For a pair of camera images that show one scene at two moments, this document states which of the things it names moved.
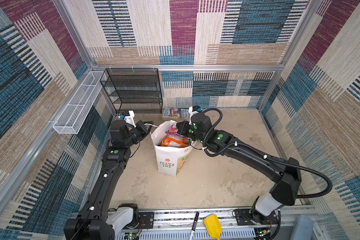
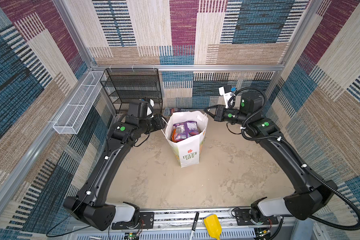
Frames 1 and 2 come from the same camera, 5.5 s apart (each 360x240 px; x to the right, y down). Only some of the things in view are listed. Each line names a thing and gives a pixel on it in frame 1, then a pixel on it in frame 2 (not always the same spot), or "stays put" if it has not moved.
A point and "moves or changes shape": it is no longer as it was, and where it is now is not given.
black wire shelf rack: (134, 89) stays put
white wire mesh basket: (71, 120) stays put
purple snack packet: (173, 131) moves or changes shape
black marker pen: (193, 229) stays put
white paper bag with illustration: (170, 160) to (187, 151)
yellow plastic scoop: (213, 226) stays put
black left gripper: (139, 127) to (159, 123)
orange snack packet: (173, 141) moves or changes shape
